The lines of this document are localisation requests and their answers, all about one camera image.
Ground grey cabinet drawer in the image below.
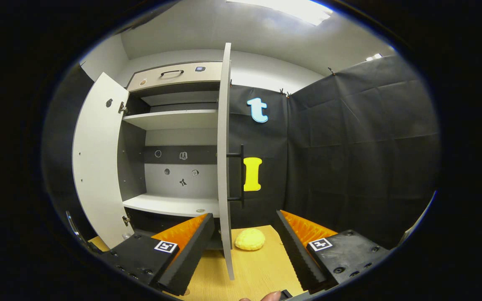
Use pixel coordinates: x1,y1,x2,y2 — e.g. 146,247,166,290
127,62,223,92

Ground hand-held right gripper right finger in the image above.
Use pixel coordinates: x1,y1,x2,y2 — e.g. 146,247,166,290
276,209,392,295

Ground grey cabinet door box stickers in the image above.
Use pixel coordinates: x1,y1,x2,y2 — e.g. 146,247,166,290
217,42,236,281

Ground grey cabinet door checkered sticker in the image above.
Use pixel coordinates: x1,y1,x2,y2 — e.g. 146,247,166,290
72,72,130,250

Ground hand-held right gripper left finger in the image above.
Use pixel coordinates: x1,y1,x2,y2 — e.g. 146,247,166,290
99,212,215,296

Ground black backdrop cloth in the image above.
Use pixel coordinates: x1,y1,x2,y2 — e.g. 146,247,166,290
42,54,440,251

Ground white cabinet shelf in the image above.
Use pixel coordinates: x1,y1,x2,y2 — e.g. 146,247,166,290
123,110,219,131
123,193,220,218

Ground grey cabinet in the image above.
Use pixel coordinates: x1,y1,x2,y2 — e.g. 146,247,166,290
118,62,225,251

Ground black door handle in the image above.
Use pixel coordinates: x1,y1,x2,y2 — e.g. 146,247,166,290
226,144,245,208

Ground yellow round sponge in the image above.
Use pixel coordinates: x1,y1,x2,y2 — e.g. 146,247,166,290
235,228,266,251

